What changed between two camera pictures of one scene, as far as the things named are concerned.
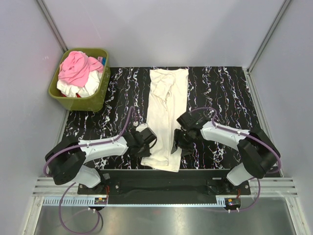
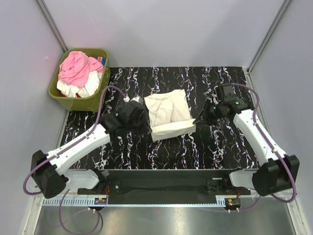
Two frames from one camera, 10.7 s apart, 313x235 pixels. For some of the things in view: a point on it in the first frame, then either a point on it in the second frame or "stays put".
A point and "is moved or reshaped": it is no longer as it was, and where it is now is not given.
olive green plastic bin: [99, 102] stays put
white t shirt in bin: [90, 87] stays put
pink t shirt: [77, 67] stays put
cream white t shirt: [167, 102] is moved or reshaped
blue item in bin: [103, 60] stays put
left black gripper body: [145, 152] → [141, 125]
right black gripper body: [187, 141] → [212, 113]
